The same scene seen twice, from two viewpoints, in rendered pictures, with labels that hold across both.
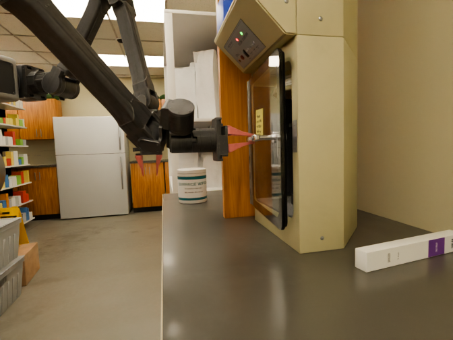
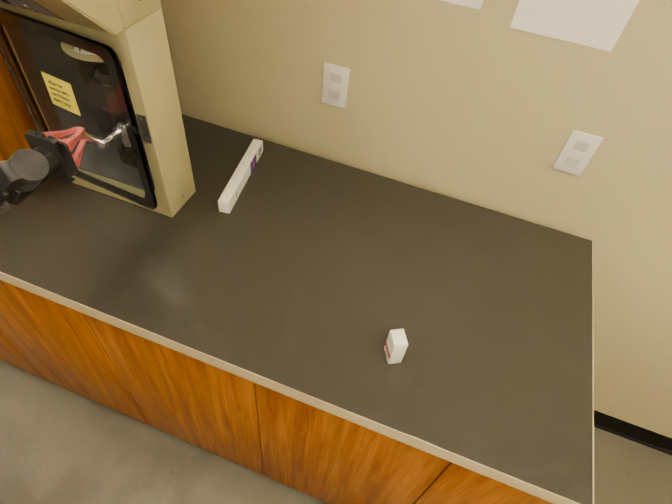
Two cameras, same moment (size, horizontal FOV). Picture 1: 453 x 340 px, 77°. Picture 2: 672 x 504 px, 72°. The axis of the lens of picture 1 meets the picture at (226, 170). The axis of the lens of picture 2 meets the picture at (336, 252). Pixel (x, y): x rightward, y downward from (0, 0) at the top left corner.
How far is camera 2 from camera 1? 0.73 m
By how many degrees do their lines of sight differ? 69
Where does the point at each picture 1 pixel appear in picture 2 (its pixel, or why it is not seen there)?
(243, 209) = not seen: hidden behind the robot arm
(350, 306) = (242, 251)
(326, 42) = (150, 22)
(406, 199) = (205, 96)
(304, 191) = (164, 172)
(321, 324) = (239, 273)
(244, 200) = not seen: hidden behind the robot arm
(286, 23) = (113, 22)
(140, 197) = not seen: outside the picture
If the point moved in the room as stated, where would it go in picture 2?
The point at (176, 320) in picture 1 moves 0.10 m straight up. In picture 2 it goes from (170, 330) to (160, 303)
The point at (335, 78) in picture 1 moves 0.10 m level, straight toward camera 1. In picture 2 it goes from (164, 57) to (185, 80)
